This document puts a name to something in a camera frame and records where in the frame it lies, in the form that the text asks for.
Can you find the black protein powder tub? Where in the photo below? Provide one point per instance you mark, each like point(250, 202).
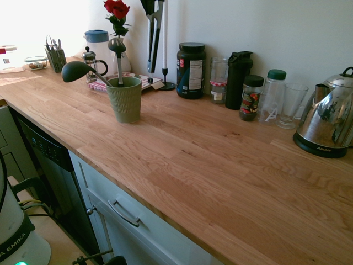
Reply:
point(191, 71)

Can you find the black candle holder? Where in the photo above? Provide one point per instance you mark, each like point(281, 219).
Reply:
point(166, 84)

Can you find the stainless steel electric kettle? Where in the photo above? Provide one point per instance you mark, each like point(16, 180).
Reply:
point(325, 118)

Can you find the grey cutlery caddy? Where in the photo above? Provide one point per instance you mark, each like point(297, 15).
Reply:
point(56, 60)

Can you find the green ribbed utensil holder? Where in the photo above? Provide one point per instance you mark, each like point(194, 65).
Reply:
point(125, 102)

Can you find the clear bottle with green lid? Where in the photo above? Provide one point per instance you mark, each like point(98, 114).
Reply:
point(271, 96)

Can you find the glass food container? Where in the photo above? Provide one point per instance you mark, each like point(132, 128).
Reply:
point(36, 63)

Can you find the black ladle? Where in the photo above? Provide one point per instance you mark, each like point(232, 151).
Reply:
point(74, 71)

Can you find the water pitcher with blue lid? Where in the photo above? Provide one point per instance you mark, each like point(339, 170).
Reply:
point(95, 38)

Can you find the tall white candle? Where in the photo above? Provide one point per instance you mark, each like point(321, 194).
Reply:
point(165, 36)

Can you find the black dishwasher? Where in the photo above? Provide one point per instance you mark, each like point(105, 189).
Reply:
point(55, 171)

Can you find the white container with red clip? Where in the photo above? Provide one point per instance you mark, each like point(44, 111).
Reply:
point(8, 59)

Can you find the white drawer cabinet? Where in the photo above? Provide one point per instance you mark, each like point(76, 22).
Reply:
point(143, 237)

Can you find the red rose with leaves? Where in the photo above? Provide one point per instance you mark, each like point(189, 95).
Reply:
point(117, 9)

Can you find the black shaker bottle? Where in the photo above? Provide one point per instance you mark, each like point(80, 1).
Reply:
point(237, 80)

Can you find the glass french press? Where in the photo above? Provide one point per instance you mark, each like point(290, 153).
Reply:
point(92, 64)

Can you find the clear footed drinking glass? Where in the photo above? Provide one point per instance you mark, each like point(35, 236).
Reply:
point(292, 105)

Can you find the white vase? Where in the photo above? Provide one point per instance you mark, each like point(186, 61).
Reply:
point(125, 63)

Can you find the spice jar with black lid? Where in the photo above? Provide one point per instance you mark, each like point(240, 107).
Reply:
point(250, 102)

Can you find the steel tongs with black tips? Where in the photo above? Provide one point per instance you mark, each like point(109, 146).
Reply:
point(150, 41)

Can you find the black slotted spoon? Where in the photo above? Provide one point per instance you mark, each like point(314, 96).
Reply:
point(117, 45)

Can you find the round metal cabinet knob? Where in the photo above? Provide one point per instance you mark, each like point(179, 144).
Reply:
point(91, 210)

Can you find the glass jar with checked band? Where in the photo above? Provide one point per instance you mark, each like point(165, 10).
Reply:
point(218, 82)

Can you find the metal cutlery in caddy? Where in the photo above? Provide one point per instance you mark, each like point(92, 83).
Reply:
point(53, 44)

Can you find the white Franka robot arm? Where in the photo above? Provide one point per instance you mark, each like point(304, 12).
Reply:
point(16, 229)

